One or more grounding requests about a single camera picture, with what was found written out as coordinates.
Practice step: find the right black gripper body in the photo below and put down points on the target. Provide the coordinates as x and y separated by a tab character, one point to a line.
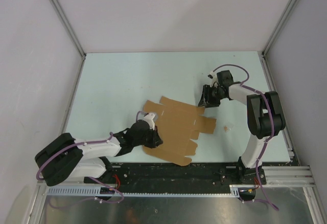
215	95

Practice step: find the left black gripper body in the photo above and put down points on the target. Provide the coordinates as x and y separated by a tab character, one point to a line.
148	139

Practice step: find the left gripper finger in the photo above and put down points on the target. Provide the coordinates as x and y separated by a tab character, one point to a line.
156	137
155	143

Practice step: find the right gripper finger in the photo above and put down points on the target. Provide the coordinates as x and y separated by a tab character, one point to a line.
208	102
206	91

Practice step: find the brown cardboard box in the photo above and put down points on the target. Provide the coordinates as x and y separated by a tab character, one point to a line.
179	125

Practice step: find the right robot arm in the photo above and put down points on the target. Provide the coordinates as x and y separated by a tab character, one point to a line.
265	119

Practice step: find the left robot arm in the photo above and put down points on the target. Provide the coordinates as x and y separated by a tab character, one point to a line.
67	157

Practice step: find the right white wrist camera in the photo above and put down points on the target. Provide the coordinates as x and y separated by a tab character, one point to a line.
213	77

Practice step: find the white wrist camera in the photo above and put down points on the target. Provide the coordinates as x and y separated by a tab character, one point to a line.
150	118
213	77

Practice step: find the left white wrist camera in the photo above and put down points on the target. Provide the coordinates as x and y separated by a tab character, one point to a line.
150	118

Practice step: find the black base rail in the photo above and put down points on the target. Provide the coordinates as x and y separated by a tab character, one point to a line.
172	187

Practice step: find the aluminium frame rail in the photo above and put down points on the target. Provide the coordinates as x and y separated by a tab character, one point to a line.
288	175

